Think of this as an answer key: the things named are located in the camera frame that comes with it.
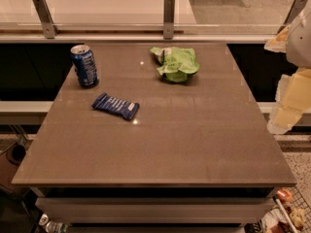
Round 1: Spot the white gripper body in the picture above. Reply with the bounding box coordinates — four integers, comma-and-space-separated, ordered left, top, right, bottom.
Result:
287, 7, 311, 68

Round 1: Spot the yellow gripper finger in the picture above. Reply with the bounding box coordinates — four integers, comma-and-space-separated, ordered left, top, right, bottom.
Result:
267, 68, 311, 135
264, 26, 290, 53

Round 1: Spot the blue rxbar wrapper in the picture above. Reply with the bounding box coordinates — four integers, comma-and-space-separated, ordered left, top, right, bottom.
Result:
91, 93, 140, 120

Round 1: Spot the green chip bag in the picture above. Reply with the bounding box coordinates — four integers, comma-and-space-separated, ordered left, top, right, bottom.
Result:
150, 47, 200, 83

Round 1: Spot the blue soda can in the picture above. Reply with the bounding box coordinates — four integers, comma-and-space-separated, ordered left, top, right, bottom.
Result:
70, 45, 99, 87

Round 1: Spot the glass railing panel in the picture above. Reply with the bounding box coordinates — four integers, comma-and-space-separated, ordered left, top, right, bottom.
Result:
0, 0, 293, 26

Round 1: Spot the grey table base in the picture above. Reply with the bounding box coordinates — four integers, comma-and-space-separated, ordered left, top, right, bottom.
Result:
36, 197, 274, 225

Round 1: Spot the right metal railing bracket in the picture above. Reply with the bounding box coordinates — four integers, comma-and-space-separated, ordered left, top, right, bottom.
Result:
278, 0, 308, 33

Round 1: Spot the metal railing bracket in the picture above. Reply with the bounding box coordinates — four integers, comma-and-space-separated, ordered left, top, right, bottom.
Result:
278, 0, 308, 33
163, 0, 175, 40
32, 0, 57, 39

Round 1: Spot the middle metal railing bracket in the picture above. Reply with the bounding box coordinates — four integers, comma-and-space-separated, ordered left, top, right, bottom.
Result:
163, 0, 175, 40

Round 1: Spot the wire basket with snacks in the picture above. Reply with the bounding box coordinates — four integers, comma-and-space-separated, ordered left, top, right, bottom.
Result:
254, 187, 311, 233

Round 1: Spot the left metal railing bracket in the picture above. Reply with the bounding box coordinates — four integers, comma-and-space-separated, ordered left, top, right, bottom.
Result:
32, 0, 57, 39

